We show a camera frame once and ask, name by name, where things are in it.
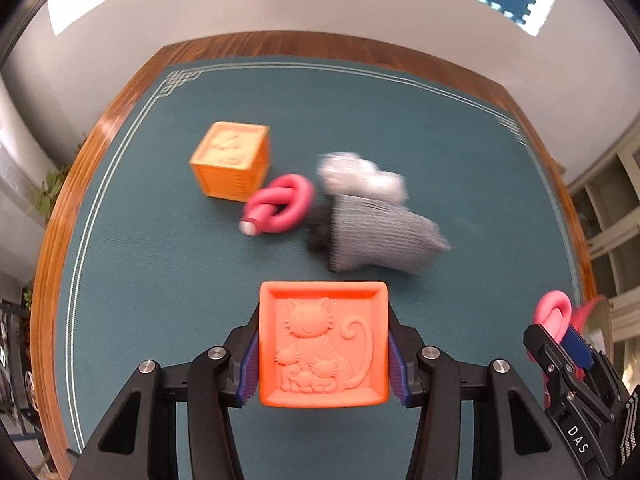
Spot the orange duck relief cube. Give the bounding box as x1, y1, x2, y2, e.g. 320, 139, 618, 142
189, 122, 270, 203

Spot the orange cat relief cube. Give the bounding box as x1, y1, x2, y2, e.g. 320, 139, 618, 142
258, 281, 390, 408

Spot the beige glass door cabinet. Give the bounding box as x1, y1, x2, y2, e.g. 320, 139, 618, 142
570, 122, 639, 346

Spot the clear plastic bag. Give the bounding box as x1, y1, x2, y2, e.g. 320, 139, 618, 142
317, 152, 408, 206

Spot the red open cardboard box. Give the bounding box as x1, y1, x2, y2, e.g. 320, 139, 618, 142
572, 295, 614, 353

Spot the grey ribbed sock with black cuff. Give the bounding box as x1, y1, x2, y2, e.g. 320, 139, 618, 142
306, 195, 450, 274

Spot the green potted plant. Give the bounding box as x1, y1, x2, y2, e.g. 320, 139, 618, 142
32, 165, 70, 223

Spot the pink knotted foam tube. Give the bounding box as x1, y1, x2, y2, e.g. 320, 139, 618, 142
533, 290, 585, 379
239, 174, 314, 236

